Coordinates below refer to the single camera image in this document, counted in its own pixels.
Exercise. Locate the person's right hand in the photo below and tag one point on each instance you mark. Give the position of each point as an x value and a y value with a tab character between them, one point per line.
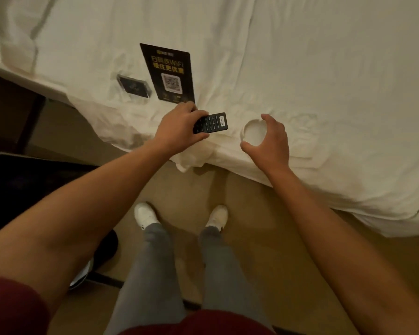
274	149

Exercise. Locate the person's left hand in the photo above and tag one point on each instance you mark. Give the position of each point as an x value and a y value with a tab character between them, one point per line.
176	130

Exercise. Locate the person's right thumb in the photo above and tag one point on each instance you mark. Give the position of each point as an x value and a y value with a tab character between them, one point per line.
248	147

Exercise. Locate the person's left thumb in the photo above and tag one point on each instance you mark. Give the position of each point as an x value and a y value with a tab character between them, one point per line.
199	136

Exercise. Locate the white round ashtray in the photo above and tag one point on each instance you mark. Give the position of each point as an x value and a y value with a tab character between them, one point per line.
254	132

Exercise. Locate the black remote control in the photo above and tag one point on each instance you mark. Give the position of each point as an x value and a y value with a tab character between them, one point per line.
213	122

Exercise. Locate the person's left forearm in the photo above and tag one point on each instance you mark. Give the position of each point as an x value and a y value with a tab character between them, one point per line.
90	205

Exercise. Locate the person's right forearm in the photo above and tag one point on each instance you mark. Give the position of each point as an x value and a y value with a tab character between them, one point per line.
335	247

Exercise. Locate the black printed sign card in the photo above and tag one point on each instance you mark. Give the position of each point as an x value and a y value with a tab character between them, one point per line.
167	71

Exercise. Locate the person's right white shoe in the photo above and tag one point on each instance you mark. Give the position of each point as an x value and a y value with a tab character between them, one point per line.
217	218

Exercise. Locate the person's white shoe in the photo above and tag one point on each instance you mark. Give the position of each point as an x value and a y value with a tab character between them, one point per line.
145	215
217	218

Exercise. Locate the clear acrylic card holder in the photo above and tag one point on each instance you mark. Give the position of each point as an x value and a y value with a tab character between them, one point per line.
134	87

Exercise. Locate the white bed sheet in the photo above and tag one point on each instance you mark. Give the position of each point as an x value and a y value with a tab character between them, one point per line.
317	83

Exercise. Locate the person's left white shoe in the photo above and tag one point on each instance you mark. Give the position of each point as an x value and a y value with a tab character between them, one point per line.
145	215

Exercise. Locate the person's grey trousers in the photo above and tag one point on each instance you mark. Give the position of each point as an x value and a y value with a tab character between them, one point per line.
153	275

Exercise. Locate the black round waste bin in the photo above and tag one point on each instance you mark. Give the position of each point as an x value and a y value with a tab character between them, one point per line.
103	249

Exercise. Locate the dark wooden nightstand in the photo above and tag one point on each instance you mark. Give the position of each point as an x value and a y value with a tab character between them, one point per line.
17	184

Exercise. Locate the person's red shirt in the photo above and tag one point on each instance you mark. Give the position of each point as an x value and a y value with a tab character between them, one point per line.
10	310

